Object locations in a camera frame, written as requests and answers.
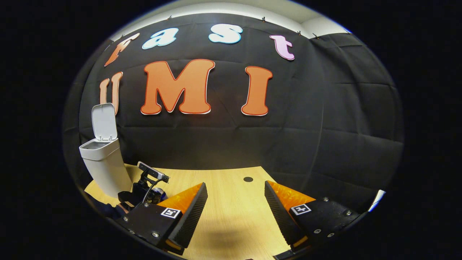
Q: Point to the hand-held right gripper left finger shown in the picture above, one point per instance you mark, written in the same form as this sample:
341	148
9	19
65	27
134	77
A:
193	216

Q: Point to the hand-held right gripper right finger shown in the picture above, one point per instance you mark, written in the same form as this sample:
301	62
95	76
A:
279	216

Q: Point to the white desktop garbage bin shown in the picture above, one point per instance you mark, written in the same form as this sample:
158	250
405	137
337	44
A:
106	166

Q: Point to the wooden desktop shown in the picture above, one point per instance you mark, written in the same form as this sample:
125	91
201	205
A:
231	202

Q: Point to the black backdrop cloth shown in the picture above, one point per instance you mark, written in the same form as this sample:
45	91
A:
288	144

